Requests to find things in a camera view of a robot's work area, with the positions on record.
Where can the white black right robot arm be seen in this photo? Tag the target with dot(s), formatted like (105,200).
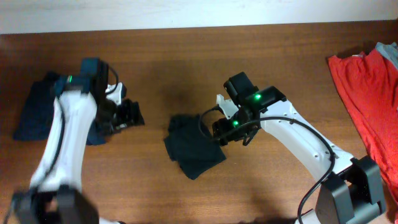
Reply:
(347,190)

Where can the grey garment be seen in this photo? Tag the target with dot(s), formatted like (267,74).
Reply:
(389,51)

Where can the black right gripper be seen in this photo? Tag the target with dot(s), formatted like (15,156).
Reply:
(221,127)

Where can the folded navy blue garment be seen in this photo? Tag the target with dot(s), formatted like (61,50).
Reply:
(38,112)

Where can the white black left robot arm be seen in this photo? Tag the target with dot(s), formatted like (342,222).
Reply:
(55,191)

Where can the dark green t-shirt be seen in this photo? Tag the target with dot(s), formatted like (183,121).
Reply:
(188,145)

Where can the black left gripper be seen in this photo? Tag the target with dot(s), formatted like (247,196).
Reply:
(132,116)

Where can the red garment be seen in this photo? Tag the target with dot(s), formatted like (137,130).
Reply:
(367,86)

